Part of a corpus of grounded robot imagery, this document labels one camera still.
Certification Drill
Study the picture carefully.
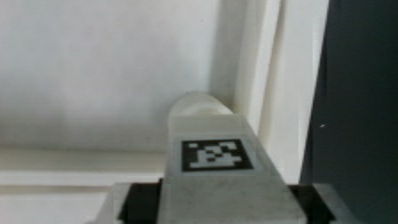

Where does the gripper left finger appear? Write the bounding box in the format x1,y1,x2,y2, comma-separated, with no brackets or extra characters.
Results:
88,181,162,224

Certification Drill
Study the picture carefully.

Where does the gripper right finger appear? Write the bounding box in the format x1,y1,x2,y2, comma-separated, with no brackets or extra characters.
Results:
288,184,360,224

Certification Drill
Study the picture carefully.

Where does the white table leg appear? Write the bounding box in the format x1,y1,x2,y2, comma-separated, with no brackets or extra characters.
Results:
157,93,308,224

